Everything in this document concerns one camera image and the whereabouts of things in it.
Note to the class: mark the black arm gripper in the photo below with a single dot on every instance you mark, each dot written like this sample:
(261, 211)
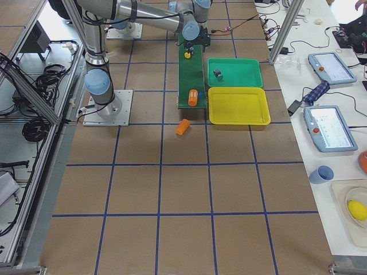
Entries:
(189, 44)

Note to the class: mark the green push button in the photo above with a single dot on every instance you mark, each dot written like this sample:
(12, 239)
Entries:
(218, 74)

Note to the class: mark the orange cylinder with label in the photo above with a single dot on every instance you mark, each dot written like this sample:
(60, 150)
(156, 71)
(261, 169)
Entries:
(193, 98)

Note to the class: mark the plain orange cylinder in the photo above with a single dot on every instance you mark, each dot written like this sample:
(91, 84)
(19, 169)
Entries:
(182, 127)

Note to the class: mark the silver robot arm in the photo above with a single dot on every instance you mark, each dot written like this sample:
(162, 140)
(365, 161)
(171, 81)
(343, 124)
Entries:
(187, 19)

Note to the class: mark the green conveyor belt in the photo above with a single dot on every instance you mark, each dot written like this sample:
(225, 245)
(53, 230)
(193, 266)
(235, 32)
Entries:
(191, 76)

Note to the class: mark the green plastic tray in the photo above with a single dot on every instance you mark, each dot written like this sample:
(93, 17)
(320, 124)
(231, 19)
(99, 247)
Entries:
(237, 72)

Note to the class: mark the yellow plastic tray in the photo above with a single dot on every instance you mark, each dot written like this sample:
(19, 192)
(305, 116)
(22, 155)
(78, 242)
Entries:
(238, 106)

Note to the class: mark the black power adapter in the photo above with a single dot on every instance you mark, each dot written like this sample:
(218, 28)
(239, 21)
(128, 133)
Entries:
(294, 106)

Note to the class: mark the teach pendant far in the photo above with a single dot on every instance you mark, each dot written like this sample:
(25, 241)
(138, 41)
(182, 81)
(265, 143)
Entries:
(330, 67)

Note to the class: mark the teach pendant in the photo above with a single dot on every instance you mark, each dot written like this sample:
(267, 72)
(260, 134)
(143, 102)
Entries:
(330, 67)
(328, 129)

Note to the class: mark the blue plaid umbrella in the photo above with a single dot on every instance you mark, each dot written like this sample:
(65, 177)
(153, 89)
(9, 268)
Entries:
(316, 93)

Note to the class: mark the teach pendant near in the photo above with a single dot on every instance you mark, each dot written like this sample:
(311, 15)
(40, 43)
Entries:
(328, 129)

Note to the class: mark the blue cup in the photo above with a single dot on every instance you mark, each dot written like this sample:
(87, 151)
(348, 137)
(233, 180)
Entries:
(322, 174)

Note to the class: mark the yellow lemon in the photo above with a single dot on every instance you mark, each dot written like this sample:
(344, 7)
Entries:
(357, 210)

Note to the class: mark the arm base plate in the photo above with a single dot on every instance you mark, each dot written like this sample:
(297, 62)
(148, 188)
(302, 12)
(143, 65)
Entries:
(127, 31)
(115, 114)

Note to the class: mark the aluminium frame post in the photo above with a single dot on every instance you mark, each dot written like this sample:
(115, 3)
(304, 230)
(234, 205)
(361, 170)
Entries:
(293, 11)

